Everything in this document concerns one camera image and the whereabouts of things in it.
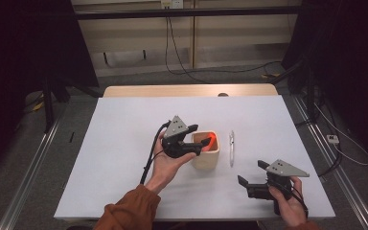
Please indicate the wooden table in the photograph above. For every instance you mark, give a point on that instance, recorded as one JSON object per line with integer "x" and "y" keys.
{"x": 172, "y": 90}

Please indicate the white table sheet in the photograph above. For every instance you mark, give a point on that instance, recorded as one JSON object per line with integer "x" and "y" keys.
{"x": 124, "y": 121}

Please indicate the orange highlighter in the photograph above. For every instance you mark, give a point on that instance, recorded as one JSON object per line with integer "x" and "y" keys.
{"x": 211, "y": 140}

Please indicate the white wall outlet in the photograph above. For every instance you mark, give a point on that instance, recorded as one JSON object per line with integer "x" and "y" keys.
{"x": 172, "y": 4}

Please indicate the clear white ballpoint pen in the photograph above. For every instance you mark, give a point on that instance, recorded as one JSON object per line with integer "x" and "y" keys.
{"x": 232, "y": 150}

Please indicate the aluminium floor rail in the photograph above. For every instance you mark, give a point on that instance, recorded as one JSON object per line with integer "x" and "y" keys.
{"x": 28, "y": 179}
{"x": 341, "y": 179}

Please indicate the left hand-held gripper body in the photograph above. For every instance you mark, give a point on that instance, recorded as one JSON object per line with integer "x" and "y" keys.
{"x": 174, "y": 140}

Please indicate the person's left hand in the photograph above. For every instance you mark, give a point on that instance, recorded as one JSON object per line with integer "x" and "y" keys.
{"x": 166, "y": 169}

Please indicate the black metal stand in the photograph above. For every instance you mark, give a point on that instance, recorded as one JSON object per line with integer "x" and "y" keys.
{"x": 310, "y": 92}
{"x": 48, "y": 102}

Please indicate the beige pen holder cup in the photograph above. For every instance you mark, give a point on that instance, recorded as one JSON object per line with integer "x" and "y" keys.
{"x": 206, "y": 159}

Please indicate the person's right hand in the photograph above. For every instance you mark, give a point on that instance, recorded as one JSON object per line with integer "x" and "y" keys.
{"x": 295, "y": 211}

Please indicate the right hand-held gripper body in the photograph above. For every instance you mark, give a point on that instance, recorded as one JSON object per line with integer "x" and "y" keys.
{"x": 281, "y": 169}

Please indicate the yellow tape piece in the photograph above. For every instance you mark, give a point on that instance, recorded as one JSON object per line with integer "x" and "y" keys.
{"x": 271, "y": 75}
{"x": 37, "y": 106}

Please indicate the dark curtain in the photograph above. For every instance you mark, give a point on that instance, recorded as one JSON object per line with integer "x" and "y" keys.
{"x": 19, "y": 64}
{"x": 351, "y": 64}

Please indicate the beige cabinet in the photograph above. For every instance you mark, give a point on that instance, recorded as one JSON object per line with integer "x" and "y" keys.
{"x": 134, "y": 38}

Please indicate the white power adapter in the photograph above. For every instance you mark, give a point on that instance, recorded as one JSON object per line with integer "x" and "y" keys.
{"x": 332, "y": 139}

